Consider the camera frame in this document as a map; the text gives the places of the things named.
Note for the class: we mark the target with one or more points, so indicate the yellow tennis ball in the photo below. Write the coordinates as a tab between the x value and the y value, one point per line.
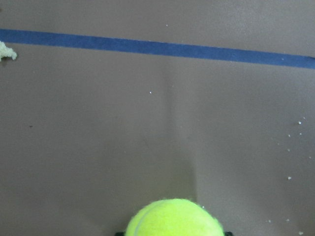
173	217

